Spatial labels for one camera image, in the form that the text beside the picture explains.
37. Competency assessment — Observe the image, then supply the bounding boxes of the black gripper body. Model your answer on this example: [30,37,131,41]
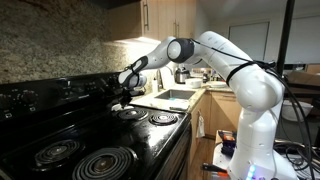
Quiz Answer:
[121,87,135,103]

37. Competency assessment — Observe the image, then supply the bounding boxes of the white paper napkin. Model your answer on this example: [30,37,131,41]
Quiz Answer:
[110,103,127,112]

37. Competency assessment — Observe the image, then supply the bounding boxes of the black electric stove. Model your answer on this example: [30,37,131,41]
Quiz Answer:
[0,71,193,180]

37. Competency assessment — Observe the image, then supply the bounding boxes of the large black coil burner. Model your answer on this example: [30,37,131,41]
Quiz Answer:
[116,108,149,122]
[68,146,138,180]

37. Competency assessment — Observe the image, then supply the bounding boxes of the white soap bottle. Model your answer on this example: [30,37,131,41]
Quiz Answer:
[152,77,159,94]

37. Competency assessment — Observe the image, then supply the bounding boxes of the chrome kitchen faucet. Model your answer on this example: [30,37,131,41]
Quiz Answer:
[155,66,174,89]

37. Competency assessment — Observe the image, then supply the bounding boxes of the small black coil burner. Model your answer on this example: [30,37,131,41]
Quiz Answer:
[148,112,179,126]
[34,138,84,168]

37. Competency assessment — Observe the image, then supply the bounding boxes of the white cutting board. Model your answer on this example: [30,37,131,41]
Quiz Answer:
[159,69,176,89]

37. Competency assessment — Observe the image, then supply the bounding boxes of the stainless steel sink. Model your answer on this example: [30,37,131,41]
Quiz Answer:
[154,88,197,101]

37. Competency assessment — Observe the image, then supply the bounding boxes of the white teal dish cloth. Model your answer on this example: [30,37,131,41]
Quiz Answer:
[168,98,191,112]

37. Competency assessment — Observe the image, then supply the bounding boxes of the steel kettle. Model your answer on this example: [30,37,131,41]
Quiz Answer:
[174,67,191,84]

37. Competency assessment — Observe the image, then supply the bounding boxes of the white bowl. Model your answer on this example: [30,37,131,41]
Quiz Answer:
[184,77,204,89]

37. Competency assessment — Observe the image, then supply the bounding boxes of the light wooden upper cabinet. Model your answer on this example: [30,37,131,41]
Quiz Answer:
[106,0,198,43]

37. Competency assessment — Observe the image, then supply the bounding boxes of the light wooden cabinet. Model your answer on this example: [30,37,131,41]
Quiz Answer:
[188,90,243,168]
[106,0,198,43]

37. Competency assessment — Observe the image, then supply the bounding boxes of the white hanging towel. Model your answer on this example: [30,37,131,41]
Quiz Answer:
[196,114,206,139]

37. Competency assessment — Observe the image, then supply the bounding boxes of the white plate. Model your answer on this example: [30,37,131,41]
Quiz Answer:
[206,80,228,89]

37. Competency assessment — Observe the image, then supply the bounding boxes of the black range hood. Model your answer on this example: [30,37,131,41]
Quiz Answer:
[88,0,143,10]

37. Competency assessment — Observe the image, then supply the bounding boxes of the light wooden lower cabinet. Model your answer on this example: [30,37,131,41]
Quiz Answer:
[188,90,243,168]

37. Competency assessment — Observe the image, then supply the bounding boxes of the orange black device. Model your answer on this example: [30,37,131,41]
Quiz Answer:
[218,130,238,156]

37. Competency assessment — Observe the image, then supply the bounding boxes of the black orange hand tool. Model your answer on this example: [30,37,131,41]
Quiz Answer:
[201,162,231,178]

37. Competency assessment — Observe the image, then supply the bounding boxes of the white door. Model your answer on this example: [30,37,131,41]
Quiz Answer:
[228,22,270,62]

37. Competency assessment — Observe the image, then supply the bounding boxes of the black stand pole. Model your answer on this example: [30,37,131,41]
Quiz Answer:
[275,0,296,78]

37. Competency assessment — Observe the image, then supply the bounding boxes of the white plastic bin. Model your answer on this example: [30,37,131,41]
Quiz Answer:
[282,99,314,123]

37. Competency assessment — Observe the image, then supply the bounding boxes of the brown cardboard box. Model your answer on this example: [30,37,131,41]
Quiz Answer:
[288,64,320,88]

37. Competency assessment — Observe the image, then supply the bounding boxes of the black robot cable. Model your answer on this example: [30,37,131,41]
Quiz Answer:
[191,38,318,180]

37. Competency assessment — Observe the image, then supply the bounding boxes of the black cable bundle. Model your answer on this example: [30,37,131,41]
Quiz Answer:
[273,139,320,178]

